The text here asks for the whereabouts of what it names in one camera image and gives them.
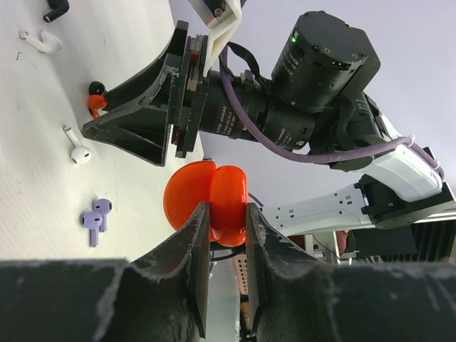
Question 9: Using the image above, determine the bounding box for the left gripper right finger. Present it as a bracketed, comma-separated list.
[246, 203, 455, 341]

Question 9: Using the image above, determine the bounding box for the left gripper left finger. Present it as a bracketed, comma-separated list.
[1, 203, 209, 341]

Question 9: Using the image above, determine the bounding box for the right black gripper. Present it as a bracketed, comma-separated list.
[82, 21, 209, 166]

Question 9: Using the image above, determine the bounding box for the orange earbud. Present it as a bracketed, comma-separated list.
[87, 94, 108, 119]

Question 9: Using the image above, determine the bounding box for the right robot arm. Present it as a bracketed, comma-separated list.
[82, 11, 455, 232]

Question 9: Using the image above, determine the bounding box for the black earbud lower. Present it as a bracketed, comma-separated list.
[88, 81, 106, 96]

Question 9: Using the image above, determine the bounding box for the black earbud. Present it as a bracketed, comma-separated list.
[88, 81, 106, 96]
[43, 0, 70, 23]

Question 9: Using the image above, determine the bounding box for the white earbud lower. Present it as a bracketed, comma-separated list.
[63, 126, 92, 165]

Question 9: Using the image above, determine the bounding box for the white earbud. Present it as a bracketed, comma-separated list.
[19, 31, 63, 53]
[63, 126, 92, 165]

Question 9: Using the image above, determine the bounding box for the purple earbud right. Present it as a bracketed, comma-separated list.
[93, 198, 113, 232]

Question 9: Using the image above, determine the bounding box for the white earbud upper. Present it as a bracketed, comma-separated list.
[19, 31, 63, 53]

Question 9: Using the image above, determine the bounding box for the black earbud upper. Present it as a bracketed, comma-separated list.
[43, 0, 70, 23]

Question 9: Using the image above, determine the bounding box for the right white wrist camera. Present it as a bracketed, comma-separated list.
[189, 0, 245, 77]

